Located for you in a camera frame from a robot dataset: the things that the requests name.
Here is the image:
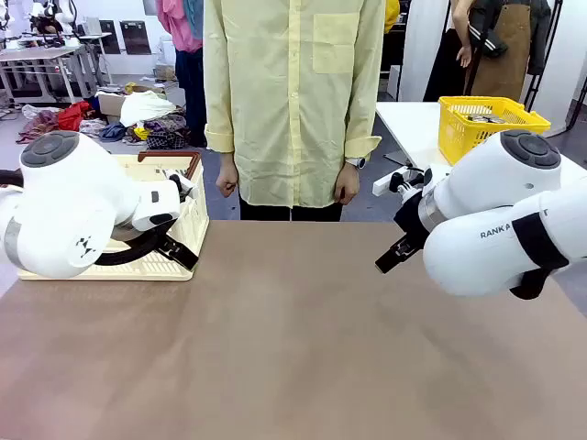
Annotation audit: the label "person's right forearm yellow sleeve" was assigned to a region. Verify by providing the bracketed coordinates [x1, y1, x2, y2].
[204, 100, 238, 155]

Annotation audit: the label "dark patterned cloth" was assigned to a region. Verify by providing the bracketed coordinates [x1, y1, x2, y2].
[142, 113, 190, 150]

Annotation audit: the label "person torso in yellow shirt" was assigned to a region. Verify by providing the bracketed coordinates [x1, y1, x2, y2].
[203, 0, 387, 210]

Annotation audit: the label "person's right hand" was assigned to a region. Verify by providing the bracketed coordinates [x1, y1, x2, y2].
[215, 152, 240, 199]

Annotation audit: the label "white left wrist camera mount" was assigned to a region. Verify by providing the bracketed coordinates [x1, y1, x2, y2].
[163, 171, 200, 204]

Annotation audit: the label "black striped jacket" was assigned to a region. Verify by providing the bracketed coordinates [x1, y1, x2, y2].
[467, 0, 509, 60]

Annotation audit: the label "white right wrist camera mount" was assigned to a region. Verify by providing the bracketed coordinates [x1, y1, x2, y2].
[372, 165, 435, 198]

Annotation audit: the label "black panel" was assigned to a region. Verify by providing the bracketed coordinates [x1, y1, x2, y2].
[119, 20, 153, 57]
[98, 19, 122, 56]

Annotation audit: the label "person's left hand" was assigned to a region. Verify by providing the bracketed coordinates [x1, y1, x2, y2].
[333, 164, 361, 206]

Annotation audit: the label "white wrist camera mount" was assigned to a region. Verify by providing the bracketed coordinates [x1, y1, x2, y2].
[163, 171, 200, 204]
[372, 165, 435, 198]

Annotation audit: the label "person's left forearm yellow sleeve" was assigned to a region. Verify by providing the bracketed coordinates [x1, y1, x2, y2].
[343, 100, 383, 161]

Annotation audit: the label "cardboard box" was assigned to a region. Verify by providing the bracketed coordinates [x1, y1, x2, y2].
[94, 90, 129, 124]

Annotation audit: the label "blue cloth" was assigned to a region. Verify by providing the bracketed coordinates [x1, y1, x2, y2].
[98, 122, 128, 142]

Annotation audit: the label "person's black trousers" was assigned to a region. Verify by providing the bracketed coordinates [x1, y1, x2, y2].
[238, 195, 344, 223]

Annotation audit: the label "white partition panel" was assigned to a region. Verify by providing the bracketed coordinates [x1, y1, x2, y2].
[397, 0, 454, 103]

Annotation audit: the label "cream shopping basket brown rim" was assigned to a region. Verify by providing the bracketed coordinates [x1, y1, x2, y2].
[17, 150, 211, 282]

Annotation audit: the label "person in brown apron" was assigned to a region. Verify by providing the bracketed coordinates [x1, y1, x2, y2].
[424, 0, 554, 103]

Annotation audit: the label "white metal work table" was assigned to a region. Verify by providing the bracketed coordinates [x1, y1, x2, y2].
[0, 32, 114, 105]

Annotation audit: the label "yellow plastic basket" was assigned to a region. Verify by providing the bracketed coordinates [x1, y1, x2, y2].
[437, 94, 551, 167]

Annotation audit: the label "white round-cornered table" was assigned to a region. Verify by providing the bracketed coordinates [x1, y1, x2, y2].
[374, 101, 456, 170]

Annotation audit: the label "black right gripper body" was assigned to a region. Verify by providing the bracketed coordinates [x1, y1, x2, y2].
[393, 194, 435, 251]

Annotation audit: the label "red cloth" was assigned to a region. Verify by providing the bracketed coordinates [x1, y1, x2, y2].
[57, 100, 92, 133]

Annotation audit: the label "white cloth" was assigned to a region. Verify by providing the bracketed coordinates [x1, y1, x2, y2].
[118, 90, 178, 128]

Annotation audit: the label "black clothes rack stand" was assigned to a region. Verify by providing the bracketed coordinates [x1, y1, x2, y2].
[522, 0, 564, 112]

